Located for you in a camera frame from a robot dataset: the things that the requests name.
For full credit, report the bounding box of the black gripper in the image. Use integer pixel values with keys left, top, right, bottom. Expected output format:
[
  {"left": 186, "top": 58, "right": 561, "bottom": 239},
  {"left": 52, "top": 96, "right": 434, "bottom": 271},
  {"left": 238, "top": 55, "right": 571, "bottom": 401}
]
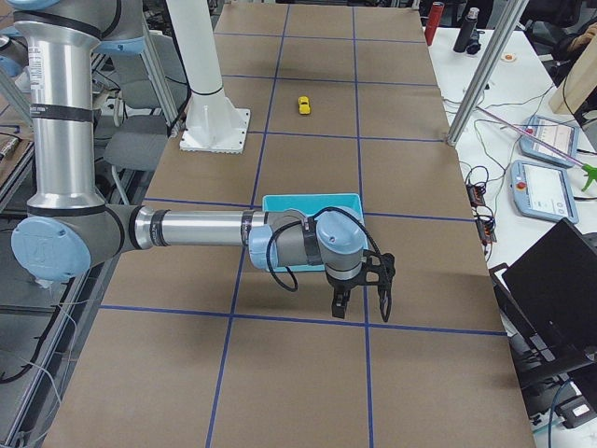
[{"left": 326, "top": 274, "right": 361, "bottom": 319}]

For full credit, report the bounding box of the yellow beetle toy car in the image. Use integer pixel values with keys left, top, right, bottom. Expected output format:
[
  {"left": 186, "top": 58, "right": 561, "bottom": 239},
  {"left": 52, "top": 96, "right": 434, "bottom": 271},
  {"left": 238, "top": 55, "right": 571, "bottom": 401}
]
[{"left": 298, "top": 95, "right": 312, "bottom": 116}]

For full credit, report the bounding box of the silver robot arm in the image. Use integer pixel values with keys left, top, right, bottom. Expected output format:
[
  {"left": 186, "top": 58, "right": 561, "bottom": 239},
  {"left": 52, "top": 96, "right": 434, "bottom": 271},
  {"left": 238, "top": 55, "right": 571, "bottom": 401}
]
[{"left": 11, "top": 1, "right": 368, "bottom": 318}]

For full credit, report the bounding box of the turquoise plastic bin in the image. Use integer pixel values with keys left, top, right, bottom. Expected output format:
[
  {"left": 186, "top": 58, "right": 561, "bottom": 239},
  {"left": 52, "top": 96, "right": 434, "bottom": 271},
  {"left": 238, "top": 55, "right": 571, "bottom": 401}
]
[{"left": 262, "top": 193, "right": 368, "bottom": 255}]

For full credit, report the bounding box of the orange circuit board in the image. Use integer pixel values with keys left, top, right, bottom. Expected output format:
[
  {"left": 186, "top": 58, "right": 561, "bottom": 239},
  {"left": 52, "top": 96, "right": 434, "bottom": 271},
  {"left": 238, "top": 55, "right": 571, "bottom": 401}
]
[{"left": 466, "top": 184, "right": 486, "bottom": 207}]

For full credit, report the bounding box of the black laptop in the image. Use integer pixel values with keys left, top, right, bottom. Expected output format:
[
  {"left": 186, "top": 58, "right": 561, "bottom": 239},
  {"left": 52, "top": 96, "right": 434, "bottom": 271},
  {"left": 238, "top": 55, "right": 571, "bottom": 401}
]
[{"left": 503, "top": 218, "right": 596, "bottom": 360}]

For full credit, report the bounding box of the near teach pendant tablet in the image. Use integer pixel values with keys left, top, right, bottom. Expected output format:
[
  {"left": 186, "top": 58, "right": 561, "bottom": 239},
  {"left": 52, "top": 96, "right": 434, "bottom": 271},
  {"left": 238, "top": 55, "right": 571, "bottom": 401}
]
[{"left": 510, "top": 160, "right": 579, "bottom": 224}]

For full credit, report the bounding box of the teach pendant tablet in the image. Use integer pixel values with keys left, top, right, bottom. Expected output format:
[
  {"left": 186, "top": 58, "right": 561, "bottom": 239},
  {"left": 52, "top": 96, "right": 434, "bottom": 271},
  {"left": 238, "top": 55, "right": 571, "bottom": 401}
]
[
  {"left": 519, "top": 115, "right": 580, "bottom": 168},
  {"left": 510, "top": 160, "right": 579, "bottom": 224}
]

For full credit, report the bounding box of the far teach pendant tablet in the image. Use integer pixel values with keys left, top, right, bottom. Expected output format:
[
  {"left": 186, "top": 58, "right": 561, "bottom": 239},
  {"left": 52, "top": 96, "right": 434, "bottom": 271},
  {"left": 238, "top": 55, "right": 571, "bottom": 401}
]
[{"left": 519, "top": 115, "right": 580, "bottom": 168}]

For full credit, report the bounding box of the pink rod green grabber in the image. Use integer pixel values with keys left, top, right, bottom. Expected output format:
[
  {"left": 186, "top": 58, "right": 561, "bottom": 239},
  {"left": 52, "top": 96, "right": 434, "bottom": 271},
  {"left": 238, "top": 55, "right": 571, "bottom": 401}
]
[{"left": 476, "top": 106, "right": 597, "bottom": 191}]

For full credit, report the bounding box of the black bottle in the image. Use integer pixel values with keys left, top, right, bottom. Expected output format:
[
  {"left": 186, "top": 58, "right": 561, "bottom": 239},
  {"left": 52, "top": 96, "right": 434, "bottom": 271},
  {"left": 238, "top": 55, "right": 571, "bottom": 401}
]
[{"left": 452, "top": 7, "right": 479, "bottom": 53}]

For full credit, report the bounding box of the red cylinder bottle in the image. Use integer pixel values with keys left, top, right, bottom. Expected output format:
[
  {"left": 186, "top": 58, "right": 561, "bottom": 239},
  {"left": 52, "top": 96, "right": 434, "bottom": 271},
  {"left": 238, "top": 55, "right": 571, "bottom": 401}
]
[{"left": 424, "top": 1, "right": 444, "bottom": 47}]

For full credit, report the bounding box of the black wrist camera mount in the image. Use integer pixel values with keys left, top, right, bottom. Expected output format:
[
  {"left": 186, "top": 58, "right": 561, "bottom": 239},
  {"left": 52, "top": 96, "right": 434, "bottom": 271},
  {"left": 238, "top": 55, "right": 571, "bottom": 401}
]
[{"left": 361, "top": 249, "right": 396, "bottom": 323}]

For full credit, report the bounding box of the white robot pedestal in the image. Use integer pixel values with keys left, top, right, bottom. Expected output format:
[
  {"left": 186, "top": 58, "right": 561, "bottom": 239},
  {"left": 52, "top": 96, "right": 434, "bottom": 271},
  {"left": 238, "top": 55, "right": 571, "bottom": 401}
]
[{"left": 167, "top": 0, "right": 251, "bottom": 154}]

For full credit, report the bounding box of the aluminium frame post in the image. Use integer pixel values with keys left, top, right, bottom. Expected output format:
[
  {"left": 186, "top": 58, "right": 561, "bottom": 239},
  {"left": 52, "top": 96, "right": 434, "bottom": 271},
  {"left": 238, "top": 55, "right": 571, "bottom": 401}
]
[{"left": 446, "top": 0, "right": 528, "bottom": 147}]

